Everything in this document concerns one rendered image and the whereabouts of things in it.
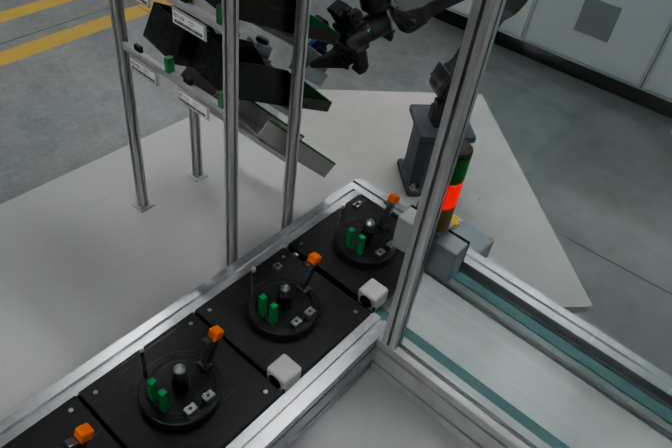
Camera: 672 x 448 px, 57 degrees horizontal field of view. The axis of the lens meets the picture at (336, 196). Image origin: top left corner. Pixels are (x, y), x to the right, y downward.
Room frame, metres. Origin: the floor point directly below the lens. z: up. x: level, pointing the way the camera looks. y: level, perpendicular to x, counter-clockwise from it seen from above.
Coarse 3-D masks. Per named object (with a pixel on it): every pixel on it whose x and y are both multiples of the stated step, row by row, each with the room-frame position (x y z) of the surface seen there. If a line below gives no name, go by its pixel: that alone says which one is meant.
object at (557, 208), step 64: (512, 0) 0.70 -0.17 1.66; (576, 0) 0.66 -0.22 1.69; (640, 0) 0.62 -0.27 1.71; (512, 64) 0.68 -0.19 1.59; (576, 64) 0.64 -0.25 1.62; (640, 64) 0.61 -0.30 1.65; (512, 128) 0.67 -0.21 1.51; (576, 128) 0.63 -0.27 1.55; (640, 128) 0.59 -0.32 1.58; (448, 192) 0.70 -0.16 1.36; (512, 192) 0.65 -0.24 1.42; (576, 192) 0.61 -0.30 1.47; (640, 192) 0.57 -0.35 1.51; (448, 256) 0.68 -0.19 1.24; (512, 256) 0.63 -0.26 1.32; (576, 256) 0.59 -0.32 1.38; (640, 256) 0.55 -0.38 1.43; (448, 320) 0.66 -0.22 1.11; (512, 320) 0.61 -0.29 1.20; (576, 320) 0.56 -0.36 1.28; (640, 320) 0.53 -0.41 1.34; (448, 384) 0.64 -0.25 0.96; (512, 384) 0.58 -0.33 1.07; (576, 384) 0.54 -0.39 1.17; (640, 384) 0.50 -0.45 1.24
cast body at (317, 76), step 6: (312, 48) 1.17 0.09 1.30; (318, 48) 1.17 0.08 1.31; (312, 54) 1.16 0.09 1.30; (318, 54) 1.15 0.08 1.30; (306, 60) 1.15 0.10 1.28; (312, 60) 1.15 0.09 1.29; (306, 66) 1.13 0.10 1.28; (306, 72) 1.13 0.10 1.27; (312, 72) 1.14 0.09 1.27; (318, 72) 1.15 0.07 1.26; (324, 72) 1.16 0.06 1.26; (306, 78) 1.13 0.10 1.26; (312, 78) 1.14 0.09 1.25; (318, 78) 1.15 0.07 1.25; (324, 78) 1.16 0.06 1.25; (318, 84) 1.15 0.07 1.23
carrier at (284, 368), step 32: (288, 256) 0.88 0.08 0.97; (256, 288) 0.77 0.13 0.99; (288, 288) 0.74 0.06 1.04; (320, 288) 0.81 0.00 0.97; (224, 320) 0.70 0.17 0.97; (256, 320) 0.70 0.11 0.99; (288, 320) 0.71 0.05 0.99; (320, 320) 0.73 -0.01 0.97; (352, 320) 0.74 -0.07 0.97; (256, 352) 0.64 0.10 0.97; (288, 352) 0.65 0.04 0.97; (320, 352) 0.66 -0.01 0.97; (288, 384) 0.58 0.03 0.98
